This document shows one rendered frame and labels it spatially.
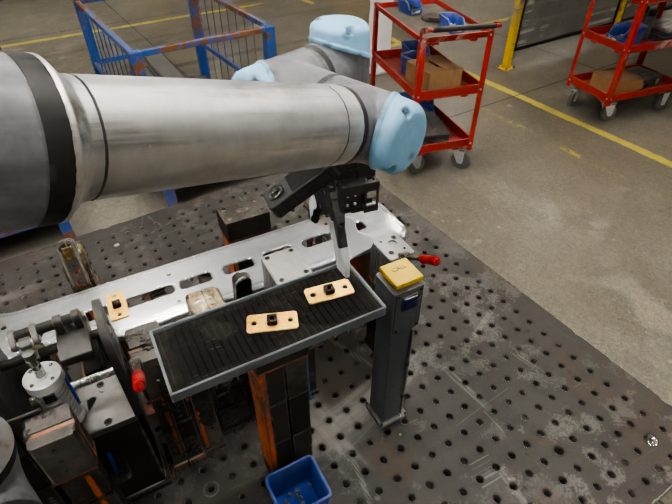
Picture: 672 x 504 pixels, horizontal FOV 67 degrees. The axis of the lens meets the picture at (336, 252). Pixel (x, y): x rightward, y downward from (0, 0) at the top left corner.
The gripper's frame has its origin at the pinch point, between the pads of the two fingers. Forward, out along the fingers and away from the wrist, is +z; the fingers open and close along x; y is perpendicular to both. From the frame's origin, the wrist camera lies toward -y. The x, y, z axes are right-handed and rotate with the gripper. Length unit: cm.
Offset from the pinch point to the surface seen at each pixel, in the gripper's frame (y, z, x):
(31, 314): -55, 26, 31
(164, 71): -11, 65, 275
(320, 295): -1.4, 9.4, -0.6
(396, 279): 13.0, 9.6, -1.3
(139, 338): -33.1, 18.1, 8.6
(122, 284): -37, 26, 34
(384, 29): 189, 87, 374
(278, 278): -5.9, 14.7, 11.7
